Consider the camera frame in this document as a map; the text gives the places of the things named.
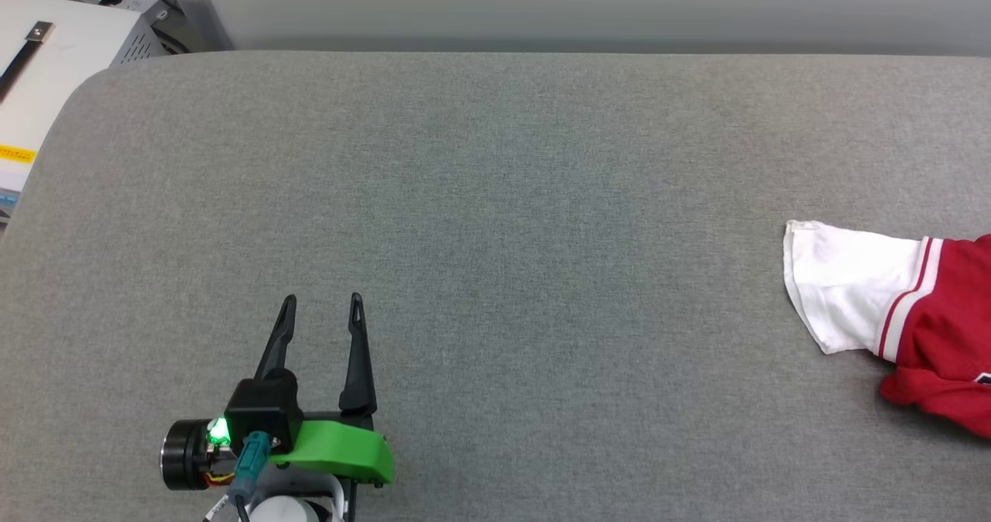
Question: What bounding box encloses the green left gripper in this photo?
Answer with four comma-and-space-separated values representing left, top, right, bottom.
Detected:
161, 293, 394, 493

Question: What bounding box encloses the red basketball jersey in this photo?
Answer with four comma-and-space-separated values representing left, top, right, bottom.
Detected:
783, 220, 991, 439

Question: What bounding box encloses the grey fabric sofa cushion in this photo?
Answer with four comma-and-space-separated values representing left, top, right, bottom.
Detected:
0, 50, 991, 522

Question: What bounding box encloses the white metal equipment box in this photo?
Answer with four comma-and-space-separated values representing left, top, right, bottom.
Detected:
0, 0, 167, 225

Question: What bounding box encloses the white partition panel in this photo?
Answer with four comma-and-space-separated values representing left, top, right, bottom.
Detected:
178, 0, 991, 57

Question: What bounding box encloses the teal left connector with cable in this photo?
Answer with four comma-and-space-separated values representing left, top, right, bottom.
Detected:
226, 431, 273, 522

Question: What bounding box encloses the grey partition post with foot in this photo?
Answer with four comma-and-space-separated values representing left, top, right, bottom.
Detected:
159, 0, 235, 52

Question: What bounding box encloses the black power cable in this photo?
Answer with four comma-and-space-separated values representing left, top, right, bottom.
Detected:
128, 0, 190, 52

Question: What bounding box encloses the black strap handle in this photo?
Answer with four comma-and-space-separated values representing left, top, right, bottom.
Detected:
0, 21, 55, 105

